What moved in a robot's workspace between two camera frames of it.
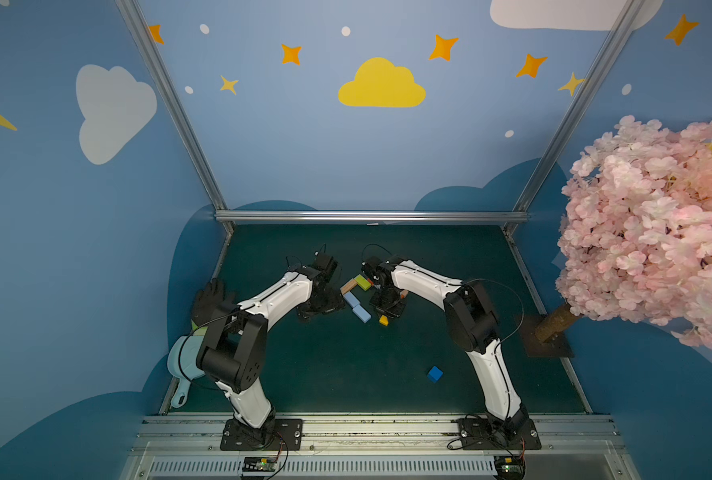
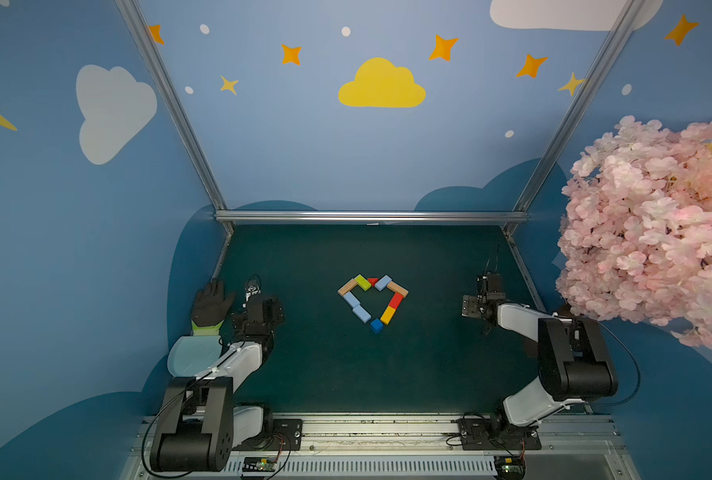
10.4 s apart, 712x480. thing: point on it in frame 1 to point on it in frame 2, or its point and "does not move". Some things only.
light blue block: x=353 y=301 does not move
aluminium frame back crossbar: x=364 y=217 does not move
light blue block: x=362 y=313 does not move
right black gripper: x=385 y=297 to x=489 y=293
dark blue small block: x=435 y=374 to x=376 y=326
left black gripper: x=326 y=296 to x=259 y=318
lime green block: x=364 y=283 does not move
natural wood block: x=347 y=287 does not move
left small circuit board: x=259 y=466 does not move
